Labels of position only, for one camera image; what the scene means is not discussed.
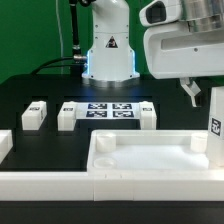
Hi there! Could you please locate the white desk top tray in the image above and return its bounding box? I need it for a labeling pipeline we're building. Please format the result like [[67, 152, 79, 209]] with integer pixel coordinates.
[[87, 130, 219, 172]]

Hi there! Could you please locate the white thin cable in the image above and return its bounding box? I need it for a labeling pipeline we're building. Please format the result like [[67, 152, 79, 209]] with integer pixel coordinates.
[[55, 0, 65, 75]]

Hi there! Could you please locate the black cable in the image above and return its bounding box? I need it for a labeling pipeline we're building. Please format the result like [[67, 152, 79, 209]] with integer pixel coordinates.
[[30, 0, 88, 76]]

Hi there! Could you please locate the white block left edge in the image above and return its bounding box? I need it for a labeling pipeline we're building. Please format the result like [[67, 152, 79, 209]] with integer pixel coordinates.
[[0, 130, 13, 164]]

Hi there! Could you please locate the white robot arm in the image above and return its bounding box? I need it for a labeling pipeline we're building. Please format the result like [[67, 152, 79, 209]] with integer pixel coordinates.
[[82, 0, 224, 105]]

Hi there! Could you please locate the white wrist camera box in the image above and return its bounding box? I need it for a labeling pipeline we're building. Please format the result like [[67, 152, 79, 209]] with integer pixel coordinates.
[[139, 0, 182, 27]]

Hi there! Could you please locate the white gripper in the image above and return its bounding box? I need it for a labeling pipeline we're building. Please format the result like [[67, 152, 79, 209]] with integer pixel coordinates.
[[143, 22, 224, 107]]

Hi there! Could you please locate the fiducial marker sheet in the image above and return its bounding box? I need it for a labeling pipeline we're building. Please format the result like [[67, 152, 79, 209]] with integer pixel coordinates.
[[76, 102, 140, 120]]

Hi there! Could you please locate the white front barrier wall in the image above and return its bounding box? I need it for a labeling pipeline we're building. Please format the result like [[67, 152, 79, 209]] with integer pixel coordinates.
[[0, 170, 224, 201]]

